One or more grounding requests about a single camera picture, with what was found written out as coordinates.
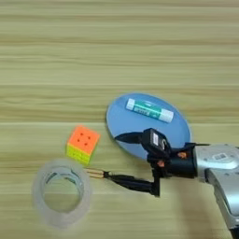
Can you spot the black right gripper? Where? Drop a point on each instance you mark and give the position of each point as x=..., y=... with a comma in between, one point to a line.
x=180, y=165

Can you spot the orange yellow puzzle cube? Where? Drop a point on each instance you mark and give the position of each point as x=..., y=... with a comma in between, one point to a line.
x=83, y=140

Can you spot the green white eraser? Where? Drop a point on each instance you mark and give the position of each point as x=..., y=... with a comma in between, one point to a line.
x=147, y=109

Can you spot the small black box white label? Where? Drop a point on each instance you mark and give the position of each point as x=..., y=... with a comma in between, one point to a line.
x=154, y=140

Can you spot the blue round plate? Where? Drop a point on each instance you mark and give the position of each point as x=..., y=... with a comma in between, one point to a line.
x=124, y=118

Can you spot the clear tape roll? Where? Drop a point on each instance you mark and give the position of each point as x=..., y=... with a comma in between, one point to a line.
x=39, y=199

